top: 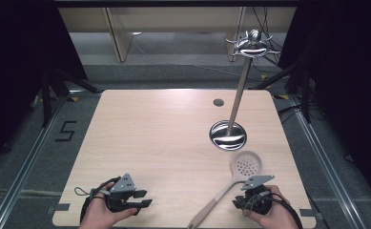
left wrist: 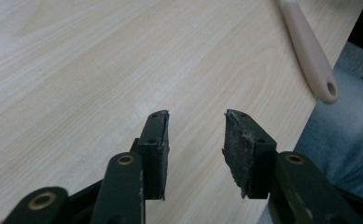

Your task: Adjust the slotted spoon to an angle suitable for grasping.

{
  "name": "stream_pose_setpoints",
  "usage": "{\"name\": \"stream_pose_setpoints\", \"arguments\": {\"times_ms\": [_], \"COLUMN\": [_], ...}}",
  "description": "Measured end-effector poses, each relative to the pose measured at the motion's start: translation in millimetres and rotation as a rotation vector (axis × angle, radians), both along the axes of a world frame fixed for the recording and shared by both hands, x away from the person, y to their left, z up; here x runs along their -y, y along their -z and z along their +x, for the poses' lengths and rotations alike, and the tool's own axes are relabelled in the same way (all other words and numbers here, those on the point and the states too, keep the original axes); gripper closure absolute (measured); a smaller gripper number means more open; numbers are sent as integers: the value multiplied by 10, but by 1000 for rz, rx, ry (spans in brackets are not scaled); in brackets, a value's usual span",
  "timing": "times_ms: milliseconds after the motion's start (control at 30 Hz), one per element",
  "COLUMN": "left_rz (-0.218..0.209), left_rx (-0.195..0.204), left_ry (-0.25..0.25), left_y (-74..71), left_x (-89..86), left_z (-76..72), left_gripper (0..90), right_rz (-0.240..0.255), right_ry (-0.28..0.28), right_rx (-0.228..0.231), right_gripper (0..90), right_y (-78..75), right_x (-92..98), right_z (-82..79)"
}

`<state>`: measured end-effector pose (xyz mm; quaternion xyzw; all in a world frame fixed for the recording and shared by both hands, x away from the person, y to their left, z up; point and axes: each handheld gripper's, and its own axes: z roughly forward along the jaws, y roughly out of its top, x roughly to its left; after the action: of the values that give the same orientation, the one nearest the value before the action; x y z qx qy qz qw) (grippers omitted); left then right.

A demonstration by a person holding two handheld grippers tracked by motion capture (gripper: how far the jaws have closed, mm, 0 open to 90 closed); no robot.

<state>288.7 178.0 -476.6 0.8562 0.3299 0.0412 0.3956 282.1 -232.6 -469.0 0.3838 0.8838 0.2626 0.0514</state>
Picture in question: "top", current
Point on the light wooden desk frame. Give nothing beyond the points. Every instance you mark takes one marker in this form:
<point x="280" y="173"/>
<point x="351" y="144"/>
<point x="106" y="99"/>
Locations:
<point x="119" y="35"/>

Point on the person's right hand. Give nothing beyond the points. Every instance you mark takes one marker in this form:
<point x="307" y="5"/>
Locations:
<point x="278" y="213"/>

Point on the black tripod stand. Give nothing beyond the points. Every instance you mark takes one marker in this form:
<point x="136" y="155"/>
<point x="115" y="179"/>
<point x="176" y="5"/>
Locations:
<point x="305" y="95"/>
<point x="48" y="95"/>

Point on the black tape strip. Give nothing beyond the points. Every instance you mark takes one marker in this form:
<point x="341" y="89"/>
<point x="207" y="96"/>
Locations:
<point x="310" y="213"/>
<point x="60" y="207"/>

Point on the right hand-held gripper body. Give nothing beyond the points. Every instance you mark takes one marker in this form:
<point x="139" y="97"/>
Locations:
<point x="257" y="182"/>

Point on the metal utensil stand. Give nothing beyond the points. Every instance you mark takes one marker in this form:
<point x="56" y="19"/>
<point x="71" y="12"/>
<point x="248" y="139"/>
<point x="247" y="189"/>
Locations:
<point x="237" y="105"/>

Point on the grey table grommet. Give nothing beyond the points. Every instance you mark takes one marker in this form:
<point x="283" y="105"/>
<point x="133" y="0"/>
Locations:
<point x="218" y="102"/>

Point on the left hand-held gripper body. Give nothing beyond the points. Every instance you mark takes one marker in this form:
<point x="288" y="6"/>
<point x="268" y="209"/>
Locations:
<point x="122" y="186"/>

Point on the black curtain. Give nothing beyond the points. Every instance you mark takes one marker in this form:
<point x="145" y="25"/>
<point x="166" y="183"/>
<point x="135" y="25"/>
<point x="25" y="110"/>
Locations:
<point x="14" y="63"/>
<point x="354" y="79"/>

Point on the person's left hand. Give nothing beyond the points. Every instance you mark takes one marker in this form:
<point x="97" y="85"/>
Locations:
<point x="98" y="213"/>

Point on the aluminium floor rail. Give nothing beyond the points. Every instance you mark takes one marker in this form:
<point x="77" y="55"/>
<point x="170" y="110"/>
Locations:
<point x="326" y="165"/>
<point x="30" y="165"/>

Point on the beige slotted spoon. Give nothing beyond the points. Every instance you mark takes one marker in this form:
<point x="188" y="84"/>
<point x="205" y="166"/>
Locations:
<point x="206" y="212"/>

